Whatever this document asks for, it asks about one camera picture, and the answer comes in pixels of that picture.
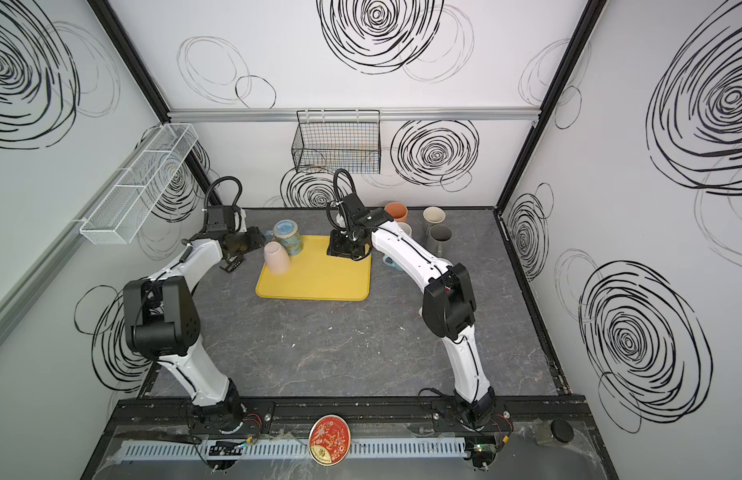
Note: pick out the light blue mug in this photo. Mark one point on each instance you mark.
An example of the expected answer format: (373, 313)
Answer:
(390, 262)

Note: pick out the black corner frame post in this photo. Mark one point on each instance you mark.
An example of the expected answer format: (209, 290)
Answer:
(577, 43)
(118, 36)

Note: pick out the large grey-beige mug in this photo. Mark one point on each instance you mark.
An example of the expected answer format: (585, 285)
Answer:
(438, 238)

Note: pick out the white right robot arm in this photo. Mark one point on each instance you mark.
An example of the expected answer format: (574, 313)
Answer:
(448, 305)

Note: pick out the white ribbed mug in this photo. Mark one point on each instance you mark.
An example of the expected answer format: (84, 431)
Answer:
(406, 228)

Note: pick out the aluminium wall rail back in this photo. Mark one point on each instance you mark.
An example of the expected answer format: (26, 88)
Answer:
(239, 115)

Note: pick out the blue butterfly mug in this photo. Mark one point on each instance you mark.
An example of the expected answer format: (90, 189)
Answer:
(286, 233)

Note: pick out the pink mug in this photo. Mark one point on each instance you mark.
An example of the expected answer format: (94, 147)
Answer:
(277, 258)

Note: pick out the orange mug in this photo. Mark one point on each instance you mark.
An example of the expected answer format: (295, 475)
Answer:
(398, 211)

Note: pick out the white wire shelf basket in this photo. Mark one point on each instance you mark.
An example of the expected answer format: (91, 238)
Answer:
(139, 186)

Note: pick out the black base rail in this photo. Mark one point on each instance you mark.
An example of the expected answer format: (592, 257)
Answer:
(267, 414)

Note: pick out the grey slotted cable duct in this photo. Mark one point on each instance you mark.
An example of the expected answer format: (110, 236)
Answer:
(288, 449)

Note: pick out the black corner frame post right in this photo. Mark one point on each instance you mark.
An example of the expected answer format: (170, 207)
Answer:
(577, 43)

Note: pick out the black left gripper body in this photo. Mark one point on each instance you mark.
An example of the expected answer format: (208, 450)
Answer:
(251, 241)

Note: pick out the black corner frame post left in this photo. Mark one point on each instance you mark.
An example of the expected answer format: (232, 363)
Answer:
(118, 36)

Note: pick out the aluminium wall rail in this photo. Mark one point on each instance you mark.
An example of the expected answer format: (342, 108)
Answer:
(31, 287)
(239, 115)

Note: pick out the small grey mug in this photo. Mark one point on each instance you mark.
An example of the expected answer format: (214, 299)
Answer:
(433, 216)

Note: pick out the black wire basket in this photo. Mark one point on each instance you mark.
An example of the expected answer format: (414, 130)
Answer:
(330, 145)

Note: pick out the aluminium wall rail left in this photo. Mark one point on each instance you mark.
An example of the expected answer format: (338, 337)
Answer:
(31, 287)

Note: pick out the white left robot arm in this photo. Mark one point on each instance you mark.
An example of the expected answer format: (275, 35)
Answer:
(162, 323)

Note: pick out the yellow plastic tray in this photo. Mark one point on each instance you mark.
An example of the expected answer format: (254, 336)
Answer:
(314, 275)

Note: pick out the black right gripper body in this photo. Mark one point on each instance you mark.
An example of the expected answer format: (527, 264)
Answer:
(345, 245)

